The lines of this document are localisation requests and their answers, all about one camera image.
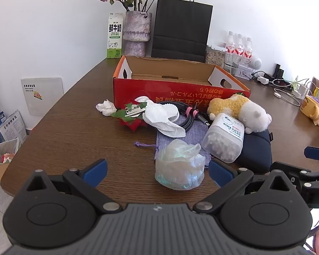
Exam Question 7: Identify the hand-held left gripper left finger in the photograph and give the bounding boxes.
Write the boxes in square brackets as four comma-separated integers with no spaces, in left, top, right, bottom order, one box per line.
[24,159,123,214]

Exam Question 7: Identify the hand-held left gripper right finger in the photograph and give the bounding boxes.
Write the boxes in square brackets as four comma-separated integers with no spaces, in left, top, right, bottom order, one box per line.
[193,159,299,214]

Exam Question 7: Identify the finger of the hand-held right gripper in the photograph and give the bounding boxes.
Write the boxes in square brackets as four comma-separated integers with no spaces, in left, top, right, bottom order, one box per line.
[271,161,319,192]
[304,146,319,163]

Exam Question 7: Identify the clear cotton swab container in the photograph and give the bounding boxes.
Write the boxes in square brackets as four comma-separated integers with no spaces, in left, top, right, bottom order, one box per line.
[201,113,245,164]

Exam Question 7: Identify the navy blue pouch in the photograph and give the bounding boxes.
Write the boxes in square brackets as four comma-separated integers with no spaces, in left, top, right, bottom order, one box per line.
[235,129,274,174]

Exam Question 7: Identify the translucent plastic bag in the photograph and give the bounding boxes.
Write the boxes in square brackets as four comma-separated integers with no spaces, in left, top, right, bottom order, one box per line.
[155,139,206,191]

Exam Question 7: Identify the purple knitted drawstring pouch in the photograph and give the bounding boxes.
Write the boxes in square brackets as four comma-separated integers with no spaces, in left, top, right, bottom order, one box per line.
[134,117,212,168]

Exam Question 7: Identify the red artificial flower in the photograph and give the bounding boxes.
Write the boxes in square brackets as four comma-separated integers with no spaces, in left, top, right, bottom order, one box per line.
[111,98,149,132]

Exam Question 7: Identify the yellow and white plush toy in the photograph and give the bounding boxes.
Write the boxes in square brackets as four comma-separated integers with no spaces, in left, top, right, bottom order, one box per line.
[207,92,272,134]

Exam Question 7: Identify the black braided cable pink tie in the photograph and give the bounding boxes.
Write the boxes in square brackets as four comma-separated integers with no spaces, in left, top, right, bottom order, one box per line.
[155,100,211,134]

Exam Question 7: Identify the large white tissue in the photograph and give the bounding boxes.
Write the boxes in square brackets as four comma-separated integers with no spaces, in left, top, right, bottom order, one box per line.
[143,101,187,138]

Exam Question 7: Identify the red cardboard box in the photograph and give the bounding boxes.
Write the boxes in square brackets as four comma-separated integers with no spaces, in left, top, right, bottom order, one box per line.
[112,55,251,109]

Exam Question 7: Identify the yellow mug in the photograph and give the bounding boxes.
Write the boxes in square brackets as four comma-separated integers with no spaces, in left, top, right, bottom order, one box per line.
[299,95,319,118]

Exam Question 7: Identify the small crumpled white tissue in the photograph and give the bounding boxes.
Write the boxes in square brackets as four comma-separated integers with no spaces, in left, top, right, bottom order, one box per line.
[96,99,117,116]

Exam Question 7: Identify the silver metal clip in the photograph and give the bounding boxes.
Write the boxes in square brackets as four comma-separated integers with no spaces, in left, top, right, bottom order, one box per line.
[124,103,146,118]

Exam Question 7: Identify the black desk device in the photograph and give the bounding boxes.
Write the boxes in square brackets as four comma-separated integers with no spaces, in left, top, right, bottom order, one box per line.
[273,64,285,79]

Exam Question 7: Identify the cardboard bin with plastic liner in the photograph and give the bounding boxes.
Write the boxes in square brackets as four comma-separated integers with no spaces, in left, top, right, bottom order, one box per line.
[0,137,22,183]

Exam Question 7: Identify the white panel with sticker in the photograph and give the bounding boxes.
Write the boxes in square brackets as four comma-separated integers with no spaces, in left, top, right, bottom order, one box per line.
[21,77,64,116]

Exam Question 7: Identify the blue and white packets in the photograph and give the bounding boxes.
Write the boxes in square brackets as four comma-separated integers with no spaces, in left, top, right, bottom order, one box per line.
[0,110,27,152]

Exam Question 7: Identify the small white printed box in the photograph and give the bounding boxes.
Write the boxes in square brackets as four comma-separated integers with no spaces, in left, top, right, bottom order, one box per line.
[235,66,253,79]

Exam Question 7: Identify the white round speaker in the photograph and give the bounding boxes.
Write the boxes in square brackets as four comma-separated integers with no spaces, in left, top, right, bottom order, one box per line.
[251,57,263,71]

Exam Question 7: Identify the clear drinking glass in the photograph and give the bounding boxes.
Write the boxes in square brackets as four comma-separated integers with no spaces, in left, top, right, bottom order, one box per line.
[224,50,240,74]

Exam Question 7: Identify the clear jar of seeds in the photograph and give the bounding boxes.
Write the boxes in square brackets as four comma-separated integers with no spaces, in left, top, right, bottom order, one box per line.
[205,45,226,68]

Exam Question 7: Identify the water bottle red label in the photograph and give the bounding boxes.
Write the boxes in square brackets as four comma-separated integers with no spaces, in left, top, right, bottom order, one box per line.
[225,31,236,60]
[235,34,244,60]
[243,37,253,60]

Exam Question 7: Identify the green and white milk carton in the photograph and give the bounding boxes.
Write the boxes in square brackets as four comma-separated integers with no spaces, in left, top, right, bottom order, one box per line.
[107,12,124,59]

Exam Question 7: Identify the purple textured vase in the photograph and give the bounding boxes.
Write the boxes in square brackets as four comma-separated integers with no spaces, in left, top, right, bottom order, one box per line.
[122,11,152,57]

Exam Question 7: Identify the black paper bag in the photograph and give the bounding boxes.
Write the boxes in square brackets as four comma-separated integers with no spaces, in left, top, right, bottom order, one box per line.
[151,0,214,63]

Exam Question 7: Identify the white cable with puck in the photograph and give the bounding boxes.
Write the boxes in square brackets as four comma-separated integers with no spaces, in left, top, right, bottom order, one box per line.
[273,87,301,107]

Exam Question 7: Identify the white wall charger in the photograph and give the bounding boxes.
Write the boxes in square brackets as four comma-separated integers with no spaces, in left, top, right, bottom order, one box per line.
[292,83,309,99]

